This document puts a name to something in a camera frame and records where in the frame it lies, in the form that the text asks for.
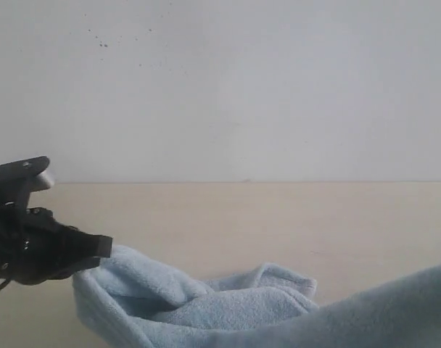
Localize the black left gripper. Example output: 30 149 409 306
0 199 112 286

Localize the light blue terry towel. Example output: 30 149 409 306
73 246 441 347

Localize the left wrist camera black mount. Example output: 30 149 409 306
0 156 54 210

